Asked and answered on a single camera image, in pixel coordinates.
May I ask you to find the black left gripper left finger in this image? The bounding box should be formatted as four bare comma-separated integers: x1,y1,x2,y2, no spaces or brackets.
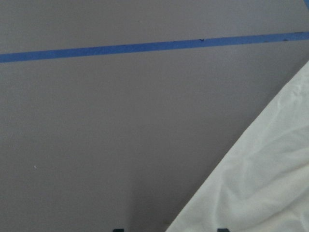
113,228,124,232

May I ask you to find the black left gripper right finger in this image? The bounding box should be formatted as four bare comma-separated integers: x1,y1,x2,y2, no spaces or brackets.
217,228,228,232

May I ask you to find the cream long-sleeve graphic shirt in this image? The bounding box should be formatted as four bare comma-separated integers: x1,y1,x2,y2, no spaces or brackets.
168,65,309,232

